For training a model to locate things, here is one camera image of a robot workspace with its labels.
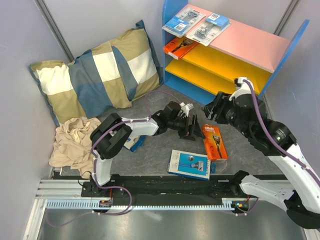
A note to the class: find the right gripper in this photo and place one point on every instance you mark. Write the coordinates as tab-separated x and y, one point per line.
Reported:
221	103

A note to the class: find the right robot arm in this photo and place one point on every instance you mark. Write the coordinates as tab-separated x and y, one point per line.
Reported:
248	115

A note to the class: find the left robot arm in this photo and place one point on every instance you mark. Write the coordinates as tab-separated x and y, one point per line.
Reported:
110	136

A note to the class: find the checked beige blue pillow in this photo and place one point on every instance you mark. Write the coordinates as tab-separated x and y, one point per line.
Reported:
110	75

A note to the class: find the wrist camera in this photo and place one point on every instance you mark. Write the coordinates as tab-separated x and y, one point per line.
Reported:
243	86
185	109

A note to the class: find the beige crumpled cloth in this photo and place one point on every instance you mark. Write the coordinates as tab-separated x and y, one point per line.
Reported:
72	146

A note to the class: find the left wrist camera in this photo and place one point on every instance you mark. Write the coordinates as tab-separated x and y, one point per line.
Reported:
185	109

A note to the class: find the clear blister razor pack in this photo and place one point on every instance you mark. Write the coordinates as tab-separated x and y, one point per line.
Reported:
182	22
209	29

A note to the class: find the orange Gillette Fusion5 box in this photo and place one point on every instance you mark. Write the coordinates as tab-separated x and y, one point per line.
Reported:
179	47

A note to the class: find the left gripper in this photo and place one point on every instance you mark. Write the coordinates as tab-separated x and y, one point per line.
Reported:
189	132

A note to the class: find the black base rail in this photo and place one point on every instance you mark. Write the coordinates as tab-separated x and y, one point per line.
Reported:
166	190

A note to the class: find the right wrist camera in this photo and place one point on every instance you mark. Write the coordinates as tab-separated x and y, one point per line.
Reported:
243	86

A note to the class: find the white blue razor box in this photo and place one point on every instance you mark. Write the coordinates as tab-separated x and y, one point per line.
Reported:
133	143

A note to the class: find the small orange razor box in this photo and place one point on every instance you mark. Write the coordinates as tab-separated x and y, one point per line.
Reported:
213	143

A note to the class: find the blue shelf with coloured boards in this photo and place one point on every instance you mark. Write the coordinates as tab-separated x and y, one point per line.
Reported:
240	51

